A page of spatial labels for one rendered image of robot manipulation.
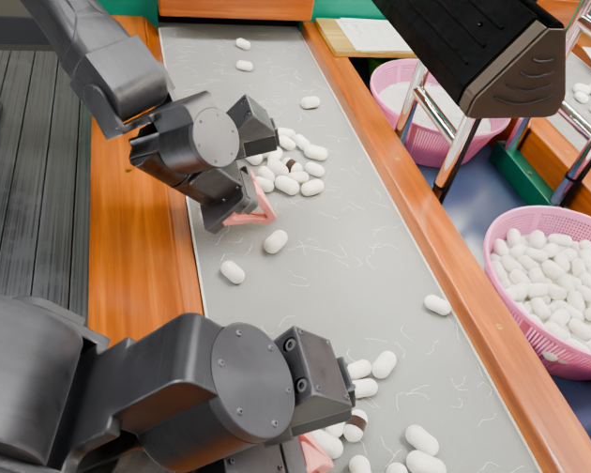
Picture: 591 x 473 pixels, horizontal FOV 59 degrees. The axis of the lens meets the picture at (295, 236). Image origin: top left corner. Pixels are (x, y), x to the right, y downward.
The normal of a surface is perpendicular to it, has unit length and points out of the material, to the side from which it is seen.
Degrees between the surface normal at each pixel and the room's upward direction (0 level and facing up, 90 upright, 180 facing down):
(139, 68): 35
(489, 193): 0
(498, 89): 90
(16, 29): 90
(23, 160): 0
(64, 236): 0
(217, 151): 52
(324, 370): 40
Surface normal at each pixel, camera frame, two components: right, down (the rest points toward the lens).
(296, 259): 0.14, -0.69
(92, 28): 0.59, -0.29
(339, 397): 0.73, -0.58
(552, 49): 0.25, 0.72
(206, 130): 0.73, -0.04
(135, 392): -0.66, -0.51
